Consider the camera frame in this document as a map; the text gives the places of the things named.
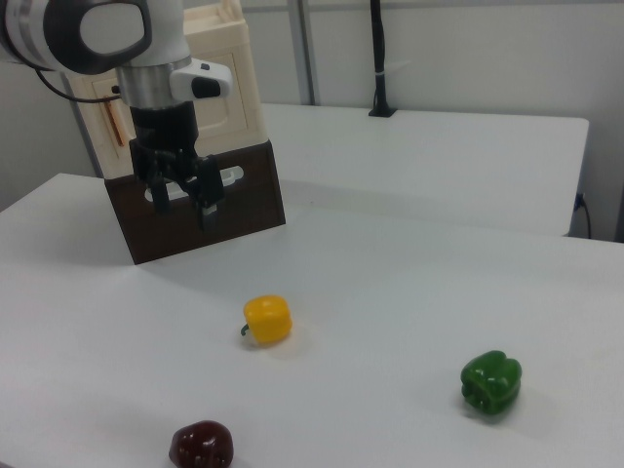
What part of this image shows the black wall cable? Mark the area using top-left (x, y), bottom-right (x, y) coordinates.
top-left (574, 191), bottom-right (594, 240)

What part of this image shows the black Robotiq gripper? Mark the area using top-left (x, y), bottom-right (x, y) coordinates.
top-left (128, 99), bottom-right (226, 231)

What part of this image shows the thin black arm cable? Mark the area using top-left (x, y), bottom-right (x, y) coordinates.
top-left (27, 62), bottom-right (124, 104)

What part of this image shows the black table clamp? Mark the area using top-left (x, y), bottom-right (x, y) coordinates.
top-left (367, 0), bottom-right (399, 119)

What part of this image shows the dark red apple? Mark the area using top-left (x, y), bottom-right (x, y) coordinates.
top-left (169, 419), bottom-right (236, 468)

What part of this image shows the copper cabinet door handle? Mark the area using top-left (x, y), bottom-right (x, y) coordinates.
top-left (99, 95), bottom-right (124, 147)

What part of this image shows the cream plastic tray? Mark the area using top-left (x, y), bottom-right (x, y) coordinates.
top-left (65, 0), bottom-right (269, 179)

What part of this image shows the dark brown base box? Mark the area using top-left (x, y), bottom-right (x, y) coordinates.
top-left (103, 140), bottom-right (287, 266)

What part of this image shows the yellow bell pepper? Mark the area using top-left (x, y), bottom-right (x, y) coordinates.
top-left (238, 293), bottom-right (294, 348)

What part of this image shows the green bell pepper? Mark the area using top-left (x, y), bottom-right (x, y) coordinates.
top-left (459, 349), bottom-right (524, 416)

